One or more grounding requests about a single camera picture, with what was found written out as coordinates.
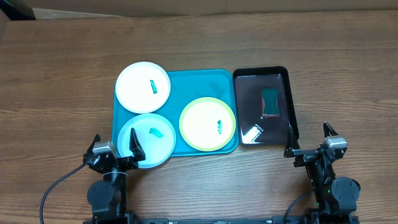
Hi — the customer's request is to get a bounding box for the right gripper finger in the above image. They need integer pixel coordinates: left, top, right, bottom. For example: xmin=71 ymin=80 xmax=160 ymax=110
xmin=284 ymin=125 xmax=300 ymax=157
xmin=323 ymin=121 xmax=338 ymax=138

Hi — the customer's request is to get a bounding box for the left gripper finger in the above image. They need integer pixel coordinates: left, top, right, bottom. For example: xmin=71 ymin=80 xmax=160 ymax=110
xmin=129 ymin=128 xmax=146 ymax=161
xmin=86 ymin=134 xmax=101 ymax=154

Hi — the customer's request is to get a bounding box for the green sponge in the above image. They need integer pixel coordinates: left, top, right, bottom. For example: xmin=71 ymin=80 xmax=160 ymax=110
xmin=261 ymin=88 xmax=279 ymax=118

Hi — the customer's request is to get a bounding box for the white plate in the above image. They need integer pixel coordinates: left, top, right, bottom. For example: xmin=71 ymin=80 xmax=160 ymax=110
xmin=115 ymin=62 xmax=171 ymax=114

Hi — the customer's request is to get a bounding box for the yellow-green rimmed plate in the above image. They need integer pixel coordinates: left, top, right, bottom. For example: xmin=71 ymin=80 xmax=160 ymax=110
xmin=179 ymin=97 xmax=236 ymax=152

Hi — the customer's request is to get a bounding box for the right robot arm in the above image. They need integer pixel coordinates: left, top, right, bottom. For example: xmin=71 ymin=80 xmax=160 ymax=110
xmin=284 ymin=122 xmax=361 ymax=223

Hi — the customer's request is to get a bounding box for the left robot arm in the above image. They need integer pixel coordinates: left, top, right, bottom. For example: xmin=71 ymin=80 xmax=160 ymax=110
xmin=83 ymin=128 xmax=146 ymax=224

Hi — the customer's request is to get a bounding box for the black water tray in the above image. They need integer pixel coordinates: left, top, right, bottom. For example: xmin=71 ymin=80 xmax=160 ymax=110
xmin=233 ymin=66 xmax=299 ymax=146

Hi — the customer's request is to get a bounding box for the teal plastic serving tray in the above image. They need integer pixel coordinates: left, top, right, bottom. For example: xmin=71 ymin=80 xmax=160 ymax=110
xmin=111 ymin=68 xmax=239 ymax=157

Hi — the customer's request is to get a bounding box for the light blue plate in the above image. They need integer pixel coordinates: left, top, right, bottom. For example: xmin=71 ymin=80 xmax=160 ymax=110
xmin=117 ymin=113 xmax=177 ymax=169

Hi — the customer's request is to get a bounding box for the green stain on blue plate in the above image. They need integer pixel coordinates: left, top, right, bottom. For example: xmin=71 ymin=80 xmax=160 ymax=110
xmin=149 ymin=128 xmax=164 ymax=138

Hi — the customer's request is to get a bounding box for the green stain on white plate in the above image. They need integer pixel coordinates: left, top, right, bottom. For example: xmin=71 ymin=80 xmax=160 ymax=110
xmin=150 ymin=80 xmax=158 ymax=94

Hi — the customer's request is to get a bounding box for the green stain on yellow plate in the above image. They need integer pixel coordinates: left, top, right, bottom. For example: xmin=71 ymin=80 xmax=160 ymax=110
xmin=217 ymin=119 xmax=223 ymax=134

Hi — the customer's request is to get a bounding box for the dark object top left corner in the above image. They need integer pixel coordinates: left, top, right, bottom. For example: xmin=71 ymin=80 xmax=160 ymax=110
xmin=1 ymin=0 xmax=36 ymax=21

